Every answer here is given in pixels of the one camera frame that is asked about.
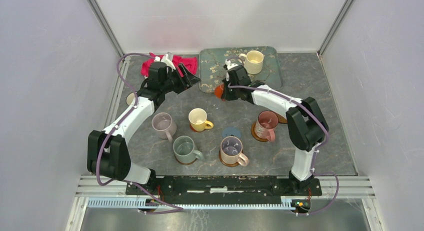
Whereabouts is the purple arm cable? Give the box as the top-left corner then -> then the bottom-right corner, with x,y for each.
225,57 -> 341,216
95,52 -> 184,215

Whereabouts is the grey-green ceramic mug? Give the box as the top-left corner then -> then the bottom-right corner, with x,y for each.
172,135 -> 205,163

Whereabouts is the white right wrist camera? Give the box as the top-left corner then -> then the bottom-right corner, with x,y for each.
224,59 -> 239,82

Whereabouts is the beige pink tall mug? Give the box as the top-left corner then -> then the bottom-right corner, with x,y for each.
219,136 -> 250,167

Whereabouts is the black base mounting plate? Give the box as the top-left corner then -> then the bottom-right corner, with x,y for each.
142,175 -> 323,205

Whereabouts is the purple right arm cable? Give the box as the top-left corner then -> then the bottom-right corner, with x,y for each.
225,57 -> 341,216

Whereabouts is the green floral serving tray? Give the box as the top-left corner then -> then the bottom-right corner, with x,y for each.
197,46 -> 283,93

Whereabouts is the yellow ceramic mug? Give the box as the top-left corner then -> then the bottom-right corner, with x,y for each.
188,108 -> 214,132

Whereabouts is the white mug black handle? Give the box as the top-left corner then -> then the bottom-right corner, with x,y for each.
125,92 -> 136,106

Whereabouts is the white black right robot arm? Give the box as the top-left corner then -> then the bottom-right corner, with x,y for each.
221,63 -> 329,195

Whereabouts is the white toothed cable rail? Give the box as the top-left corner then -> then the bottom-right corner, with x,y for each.
86,197 -> 294,211

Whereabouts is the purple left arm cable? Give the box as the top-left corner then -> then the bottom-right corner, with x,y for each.
95,52 -> 184,215

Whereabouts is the lilac ceramic mug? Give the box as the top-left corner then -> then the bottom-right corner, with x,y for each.
151,112 -> 177,143

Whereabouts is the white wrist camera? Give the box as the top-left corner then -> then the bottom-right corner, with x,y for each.
224,59 -> 239,82
154,52 -> 176,71

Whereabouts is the blue round coaster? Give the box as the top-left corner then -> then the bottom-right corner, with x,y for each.
221,126 -> 242,139

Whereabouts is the pink floral patterned mug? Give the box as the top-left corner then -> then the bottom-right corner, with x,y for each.
253,110 -> 279,142

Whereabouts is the crumpled red cloth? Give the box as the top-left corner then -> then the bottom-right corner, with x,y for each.
140,52 -> 198,78

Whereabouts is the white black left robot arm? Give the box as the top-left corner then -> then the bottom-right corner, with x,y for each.
87,61 -> 201,195

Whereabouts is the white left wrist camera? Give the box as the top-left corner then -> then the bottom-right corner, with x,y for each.
154,52 -> 176,71

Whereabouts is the cream yellow mug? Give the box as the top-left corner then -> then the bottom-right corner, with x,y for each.
238,50 -> 264,75

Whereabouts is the glossy wooden ridged coaster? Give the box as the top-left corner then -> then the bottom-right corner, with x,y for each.
176,158 -> 198,166

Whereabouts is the small orange cup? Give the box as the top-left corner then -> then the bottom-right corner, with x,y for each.
214,84 -> 224,99

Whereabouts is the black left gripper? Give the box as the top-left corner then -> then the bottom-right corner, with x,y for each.
161,63 -> 201,95

